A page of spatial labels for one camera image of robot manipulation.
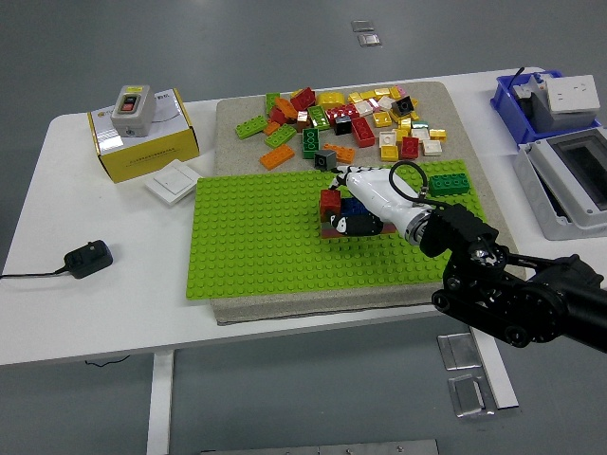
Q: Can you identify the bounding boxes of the orange long brick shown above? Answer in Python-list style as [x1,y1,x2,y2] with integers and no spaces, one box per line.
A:
[259,144,296,171]
[323,142,357,165]

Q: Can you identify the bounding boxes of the grey push-button switch box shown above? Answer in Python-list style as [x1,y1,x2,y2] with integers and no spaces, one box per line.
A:
[111,83,157,138]

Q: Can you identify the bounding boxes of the yellow cardboard box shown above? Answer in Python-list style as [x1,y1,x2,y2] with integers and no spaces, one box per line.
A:
[86,87,201,185]

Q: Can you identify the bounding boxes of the red white-dotted brick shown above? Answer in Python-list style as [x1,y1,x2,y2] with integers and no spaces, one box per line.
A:
[325,104,361,125]

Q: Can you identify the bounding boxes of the dark green long brick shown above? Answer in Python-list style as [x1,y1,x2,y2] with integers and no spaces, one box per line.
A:
[426,173,471,197]
[302,127,322,160]

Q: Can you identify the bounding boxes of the red long brick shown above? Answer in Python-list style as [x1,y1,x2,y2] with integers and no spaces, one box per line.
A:
[289,87,317,111]
[350,117,377,148]

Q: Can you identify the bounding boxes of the white socket panel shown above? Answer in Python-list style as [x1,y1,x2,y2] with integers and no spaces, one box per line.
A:
[544,74,601,115]

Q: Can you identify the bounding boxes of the white wall switch plate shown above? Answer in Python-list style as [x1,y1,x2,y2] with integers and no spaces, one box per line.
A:
[144,159,203,206]

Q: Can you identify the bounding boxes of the black power adapter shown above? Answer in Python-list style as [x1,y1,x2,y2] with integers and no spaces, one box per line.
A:
[64,239,114,280]

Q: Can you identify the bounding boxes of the green studded baseplate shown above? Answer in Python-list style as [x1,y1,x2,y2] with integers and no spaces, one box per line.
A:
[184,159,489,301]

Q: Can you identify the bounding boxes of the black adapter cord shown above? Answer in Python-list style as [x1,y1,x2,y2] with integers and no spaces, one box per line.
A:
[0,267,70,281]

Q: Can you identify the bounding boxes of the white table leg with foot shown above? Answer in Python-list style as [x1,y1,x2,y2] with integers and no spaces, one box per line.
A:
[467,326,521,411]

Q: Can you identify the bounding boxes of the blue plastic bin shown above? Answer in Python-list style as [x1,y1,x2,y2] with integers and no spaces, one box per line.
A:
[490,69,603,145]

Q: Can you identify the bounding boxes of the grey junction box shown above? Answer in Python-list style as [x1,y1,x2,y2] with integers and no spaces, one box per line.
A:
[530,92,601,132]

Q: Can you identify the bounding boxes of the light green long brick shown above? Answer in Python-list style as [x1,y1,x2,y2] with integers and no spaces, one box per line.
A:
[264,124,298,149]
[235,115,269,139]

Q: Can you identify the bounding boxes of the thin black cable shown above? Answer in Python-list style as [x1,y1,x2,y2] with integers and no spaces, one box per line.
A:
[84,355,130,368]

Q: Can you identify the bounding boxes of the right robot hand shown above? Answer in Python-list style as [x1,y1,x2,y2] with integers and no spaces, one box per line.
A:
[326,164,427,238]

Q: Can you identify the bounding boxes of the grey distribution enclosure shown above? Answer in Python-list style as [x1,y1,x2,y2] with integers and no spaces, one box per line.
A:
[512,125,607,242]

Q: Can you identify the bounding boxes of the grey black square brick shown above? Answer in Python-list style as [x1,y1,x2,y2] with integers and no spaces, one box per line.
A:
[312,149,338,172]

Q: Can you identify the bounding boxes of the grey-brown mat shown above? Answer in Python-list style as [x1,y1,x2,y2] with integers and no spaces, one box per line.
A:
[210,81,528,327]

